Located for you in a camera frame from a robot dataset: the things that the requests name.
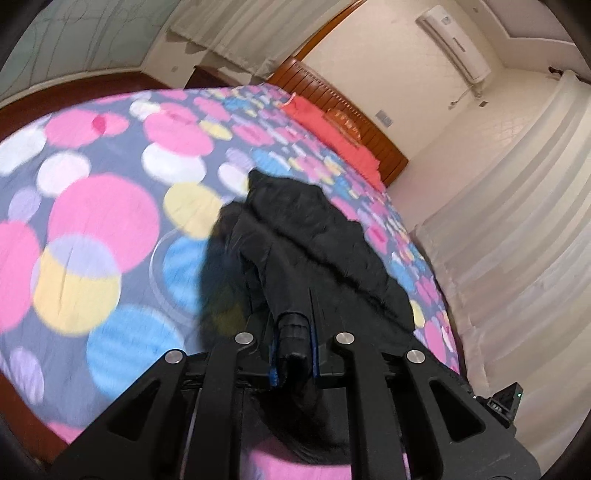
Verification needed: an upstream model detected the black jacket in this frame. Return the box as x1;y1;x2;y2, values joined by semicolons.
197;168;417;464

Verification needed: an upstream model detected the polka dot bedspread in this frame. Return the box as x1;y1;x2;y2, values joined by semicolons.
1;85;458;442

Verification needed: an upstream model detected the white air conditioner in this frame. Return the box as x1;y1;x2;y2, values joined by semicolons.
417;5;491;85

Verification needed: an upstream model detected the wooden headboard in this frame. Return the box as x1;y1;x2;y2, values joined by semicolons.
266;57;409;187

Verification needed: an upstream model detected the beige curtain at wall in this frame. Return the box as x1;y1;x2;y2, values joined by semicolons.
415;72;590;469

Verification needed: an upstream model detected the red pillow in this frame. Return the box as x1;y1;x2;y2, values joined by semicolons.
281;94;386;192

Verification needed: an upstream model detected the beige curtain by window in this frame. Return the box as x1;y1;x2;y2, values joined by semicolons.
170;0;352;77

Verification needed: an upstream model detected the wall socket plate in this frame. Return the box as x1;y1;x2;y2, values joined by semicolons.
376;110;393;128

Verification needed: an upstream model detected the wooden door frame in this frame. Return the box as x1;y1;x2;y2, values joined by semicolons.
291;0;366;61

